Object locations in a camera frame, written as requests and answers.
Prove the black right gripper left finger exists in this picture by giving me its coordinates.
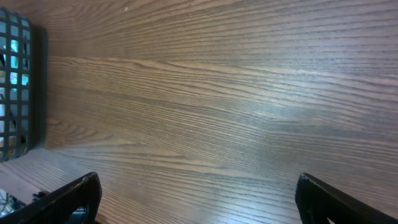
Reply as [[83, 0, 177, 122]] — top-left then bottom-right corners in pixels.
[[1, 172, 102, 224]]

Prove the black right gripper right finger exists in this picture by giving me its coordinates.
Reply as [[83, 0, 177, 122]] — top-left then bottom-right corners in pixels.
[[295, 173, 397, 224]]

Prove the grey plastic shopping basket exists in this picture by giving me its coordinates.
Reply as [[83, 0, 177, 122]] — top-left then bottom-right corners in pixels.
[[1, 7, 48, 162]]

